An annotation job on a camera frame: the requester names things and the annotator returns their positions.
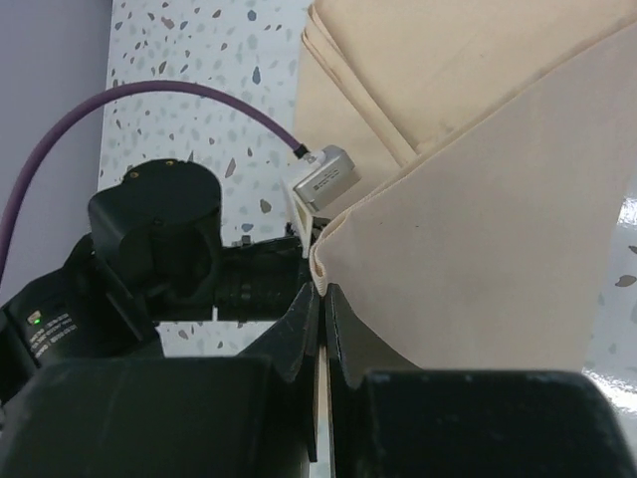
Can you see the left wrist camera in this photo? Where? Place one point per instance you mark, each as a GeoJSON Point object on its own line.
{"type": "Point", "coordinates": [314, 182]}

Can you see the beige cloth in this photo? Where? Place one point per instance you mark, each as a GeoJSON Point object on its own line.
{"type": "Point", "coordinates": [495, 141]}

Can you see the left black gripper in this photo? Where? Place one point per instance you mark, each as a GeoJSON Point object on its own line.
{"type": "Point", "coordinates": [158, 246]}

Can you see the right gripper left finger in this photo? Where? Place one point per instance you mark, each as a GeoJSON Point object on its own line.
{"type": "Point", "coordinates": [250, 415]}

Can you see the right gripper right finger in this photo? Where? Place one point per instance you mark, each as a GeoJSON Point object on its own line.
{"type": "Point", "coordinates": [390, 418]}

